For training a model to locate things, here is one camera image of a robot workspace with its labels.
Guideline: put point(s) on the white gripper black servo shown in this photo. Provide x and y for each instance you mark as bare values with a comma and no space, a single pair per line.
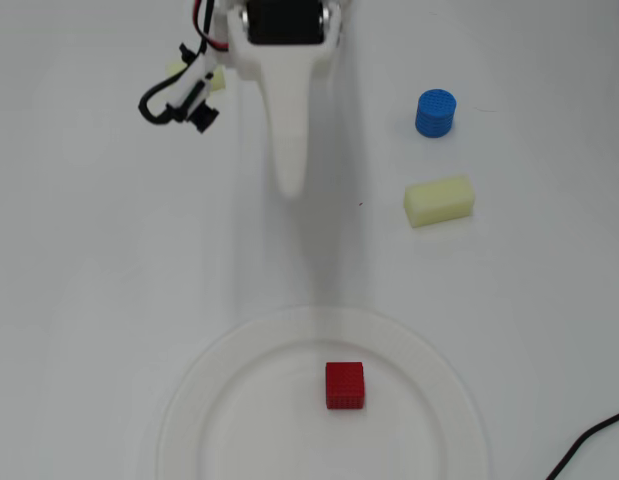
285,60

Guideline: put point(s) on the white paper plate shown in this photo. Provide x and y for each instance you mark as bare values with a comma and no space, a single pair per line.
269,400

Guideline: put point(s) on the blue ribbed cylinder block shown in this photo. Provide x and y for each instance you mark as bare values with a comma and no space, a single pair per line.
435,113

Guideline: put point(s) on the red cube block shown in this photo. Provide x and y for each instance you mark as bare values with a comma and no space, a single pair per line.
345,386

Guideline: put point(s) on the pale yellow foam block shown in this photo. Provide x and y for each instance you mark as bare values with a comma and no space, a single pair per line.
439,201
219,80

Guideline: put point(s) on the black wrist camera white mount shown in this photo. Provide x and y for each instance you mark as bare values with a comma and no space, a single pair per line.
194,102

